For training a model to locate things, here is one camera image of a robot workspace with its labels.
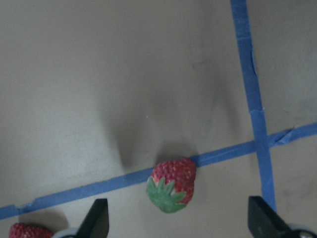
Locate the red strawberry at corner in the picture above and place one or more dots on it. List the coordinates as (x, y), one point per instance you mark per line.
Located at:
(22, 230)

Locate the red strawberry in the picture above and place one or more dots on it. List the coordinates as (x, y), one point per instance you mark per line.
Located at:
(170, 187)
(22, 230)

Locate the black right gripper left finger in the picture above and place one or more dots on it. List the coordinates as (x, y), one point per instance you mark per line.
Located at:
(96, 222)

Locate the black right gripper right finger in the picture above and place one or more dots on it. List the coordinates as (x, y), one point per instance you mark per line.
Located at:
(263, 221)

